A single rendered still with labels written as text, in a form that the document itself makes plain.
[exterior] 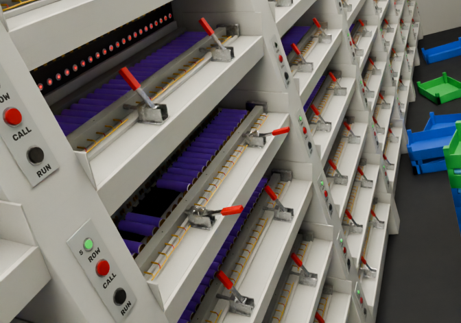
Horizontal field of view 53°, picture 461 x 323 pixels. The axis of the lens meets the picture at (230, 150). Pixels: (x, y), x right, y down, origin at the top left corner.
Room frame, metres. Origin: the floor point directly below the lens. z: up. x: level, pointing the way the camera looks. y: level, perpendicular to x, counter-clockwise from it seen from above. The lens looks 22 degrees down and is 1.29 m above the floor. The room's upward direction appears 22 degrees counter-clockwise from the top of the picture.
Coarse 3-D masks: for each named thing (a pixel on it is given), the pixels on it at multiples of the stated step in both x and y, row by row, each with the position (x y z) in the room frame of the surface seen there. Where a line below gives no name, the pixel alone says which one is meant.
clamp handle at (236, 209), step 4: (204, 208) 0.65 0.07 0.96; (224, 208) 0.63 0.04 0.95; (228, 208) 0.63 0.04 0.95; (232, 208) 0.62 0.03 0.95; (236, 208) 0.62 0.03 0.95; (240, 208) 0.61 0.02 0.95; (204, 212) 0.65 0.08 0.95; (208, 212) 0.65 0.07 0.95; (212, 212) 0.64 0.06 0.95; (216, 212) 0.64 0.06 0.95; (220, 212) 0.63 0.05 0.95; (224, 212) 0.62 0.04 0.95; (228, 212) 0.62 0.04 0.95; (232, 212) 0.62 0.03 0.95; (236, 212) 0.61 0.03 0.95; (240, 212) 0.61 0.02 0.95; (208, 216) 0.64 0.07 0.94
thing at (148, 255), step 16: (256, 112) 0.98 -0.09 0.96; (240, 128) 0.92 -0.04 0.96; (240, 144) 0.88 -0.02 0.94; (224, 160) 0.81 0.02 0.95; (208, 176) 0.75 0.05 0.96; (224, 176) 0.77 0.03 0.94; (192, 192) 0.71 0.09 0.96; (176, 208) 0.67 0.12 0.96; (176, 224) 0.64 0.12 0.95; (160, 240) 0.60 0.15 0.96; (144, 256) 0.57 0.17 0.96; (144, 272) 0.56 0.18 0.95
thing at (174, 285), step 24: (240, 96) 1.06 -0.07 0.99; (264, 96) 1.03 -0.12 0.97; (288, 96) 1.00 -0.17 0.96; (288, 120) 1.00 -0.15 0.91; (240, 168) 0.80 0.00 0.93; (264, 168) 0.85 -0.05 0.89; (216, 192) 0.74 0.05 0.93; (240, 192) 0.73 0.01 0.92; (216, 216) 0.67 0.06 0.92; (144, 240) 0.64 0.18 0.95; (192, 240) 0.62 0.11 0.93; (216, 240) 0.64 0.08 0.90; (168, 264) 0.58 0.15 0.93; (192, 264) 0.57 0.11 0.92; (168, 288) 0.53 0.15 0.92; (192, 288) 0.56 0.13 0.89; (168, 312) 0.50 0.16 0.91
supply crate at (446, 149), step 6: (456, 126) 1.45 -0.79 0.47; (456, 132) 1.44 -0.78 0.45; (456, 138) 1.43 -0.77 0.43; (450, 144) 1.37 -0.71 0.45; (456, 144) 1.42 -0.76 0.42; (444, 150) 1.32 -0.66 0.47; (450, 150) 1.32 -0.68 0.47; (456, 150) 1.40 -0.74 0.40; (450, 156) 1.31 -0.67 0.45; (456, 156) 1.30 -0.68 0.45; (450, 162) 1.31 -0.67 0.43; (456, 162) 1.30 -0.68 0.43; (450, 168) 1.31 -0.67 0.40; (456, 168) 1.30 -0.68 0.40
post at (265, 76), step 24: (192, 0) 1.08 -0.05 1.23; (216, 0) 1.05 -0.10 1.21; (240, 0) 1.02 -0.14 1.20; (264, 0) 1.07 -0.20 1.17; (264, 24) 1.03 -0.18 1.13; (264, 48) 1.01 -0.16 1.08; (264, 72) 1.02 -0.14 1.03; (288, 72) 1.07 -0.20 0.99; (288, 144) 1.02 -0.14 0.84; (312, 144) 1.07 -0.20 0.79; (312, 168) 1.03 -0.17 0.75; (312, 216) 1.02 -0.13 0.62; (336, 216) 1.07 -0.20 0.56; (336, 240) 1.02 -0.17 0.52; (336, 264) 1.01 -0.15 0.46; (360, 288) 1.07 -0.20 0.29; (360, 312) 1.02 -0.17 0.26
